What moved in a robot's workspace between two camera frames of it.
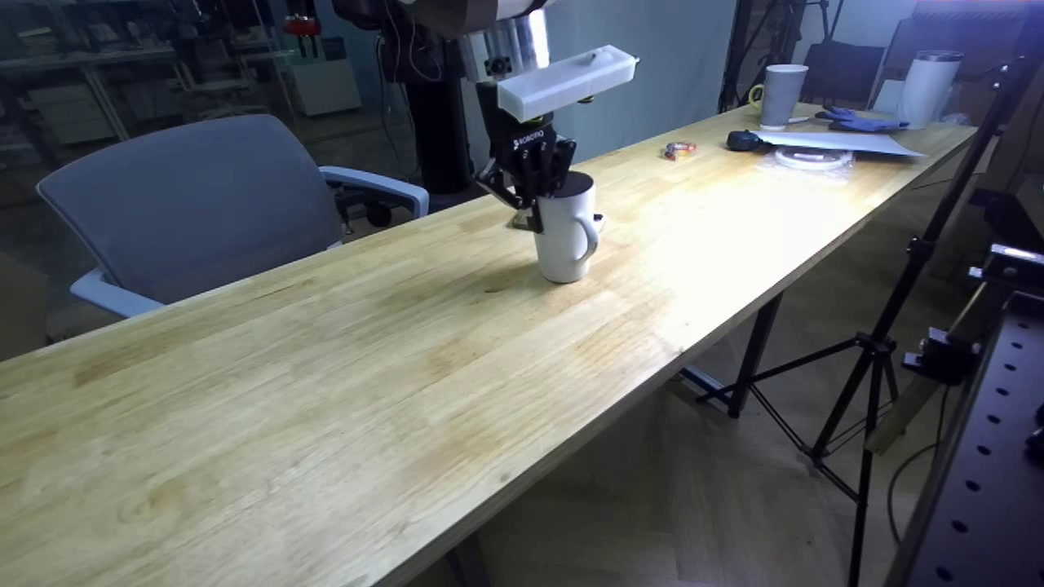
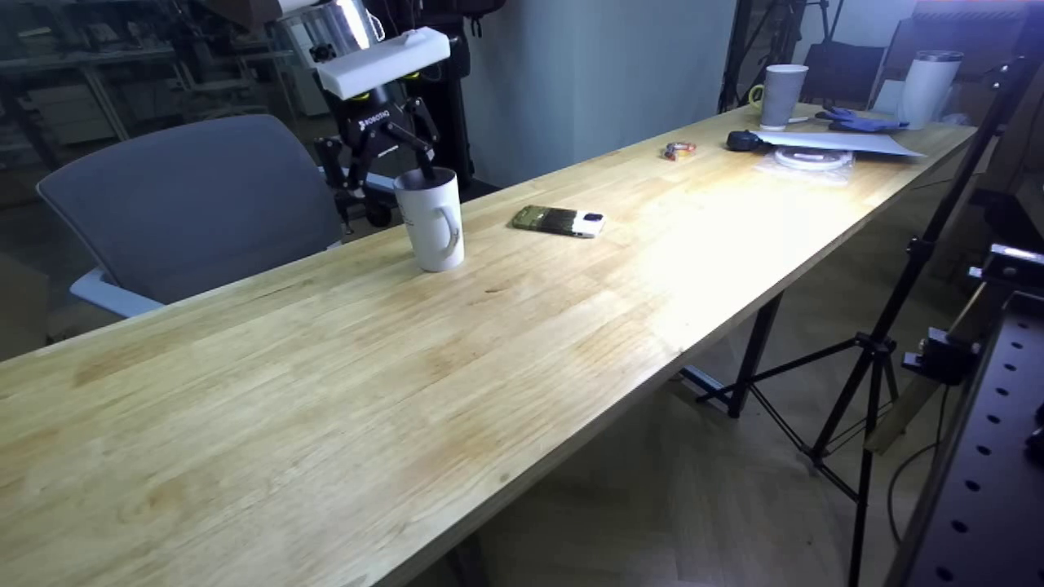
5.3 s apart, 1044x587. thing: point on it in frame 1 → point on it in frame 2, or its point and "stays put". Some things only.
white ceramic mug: (570, 229) → (436, 219)
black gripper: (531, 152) → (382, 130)
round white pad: (813, 162) stays put
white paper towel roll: (927, 93) stays put
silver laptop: (878, 145) stays put
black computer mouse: (744, 142) stays put
